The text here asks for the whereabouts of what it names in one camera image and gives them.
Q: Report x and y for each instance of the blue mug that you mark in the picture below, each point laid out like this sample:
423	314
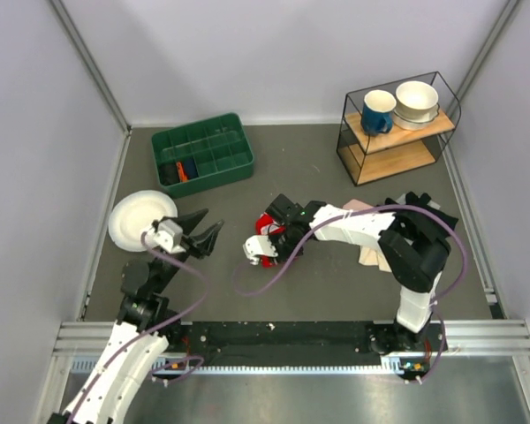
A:
378	106

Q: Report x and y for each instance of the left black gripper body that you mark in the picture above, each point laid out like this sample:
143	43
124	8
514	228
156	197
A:
189	249

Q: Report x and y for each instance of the aluminium frame rail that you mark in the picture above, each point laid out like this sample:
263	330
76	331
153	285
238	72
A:
496	338

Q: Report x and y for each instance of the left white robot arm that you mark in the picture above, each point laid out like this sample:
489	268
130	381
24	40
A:
145	325

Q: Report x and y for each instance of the cream bowl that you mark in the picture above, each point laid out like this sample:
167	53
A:
417	101

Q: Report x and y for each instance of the white plate under bowl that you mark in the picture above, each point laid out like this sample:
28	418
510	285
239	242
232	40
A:
414	123

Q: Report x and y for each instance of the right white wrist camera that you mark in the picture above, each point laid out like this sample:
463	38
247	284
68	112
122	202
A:
257	248

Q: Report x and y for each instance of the green compartment tray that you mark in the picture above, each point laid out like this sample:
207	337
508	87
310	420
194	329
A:
219	146

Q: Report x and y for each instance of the white paper plate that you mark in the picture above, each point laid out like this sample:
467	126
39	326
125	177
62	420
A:
134	215

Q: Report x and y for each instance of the orange item in tray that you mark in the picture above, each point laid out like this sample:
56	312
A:
182	175

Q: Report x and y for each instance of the blue item in tray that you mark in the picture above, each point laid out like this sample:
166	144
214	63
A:
190	169

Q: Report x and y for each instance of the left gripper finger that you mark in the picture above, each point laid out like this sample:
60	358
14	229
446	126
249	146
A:
189	221
212	233

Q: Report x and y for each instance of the black garment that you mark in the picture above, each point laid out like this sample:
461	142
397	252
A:
407	228

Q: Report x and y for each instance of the red underwear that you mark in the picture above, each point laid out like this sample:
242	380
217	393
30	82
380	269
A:
266	225

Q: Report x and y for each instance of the pink beige garment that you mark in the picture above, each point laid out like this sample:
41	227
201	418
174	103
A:
368	256

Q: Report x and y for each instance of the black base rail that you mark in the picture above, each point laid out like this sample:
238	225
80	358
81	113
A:
300	344

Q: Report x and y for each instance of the black item in tray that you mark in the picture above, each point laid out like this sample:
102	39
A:
168	174

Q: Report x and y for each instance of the black wire wooden shelf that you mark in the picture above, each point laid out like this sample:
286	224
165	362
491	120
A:
371	158

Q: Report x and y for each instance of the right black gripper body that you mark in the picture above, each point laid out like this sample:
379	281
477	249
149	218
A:
284	243

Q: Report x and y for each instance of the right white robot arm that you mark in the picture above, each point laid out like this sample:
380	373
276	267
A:
408	239

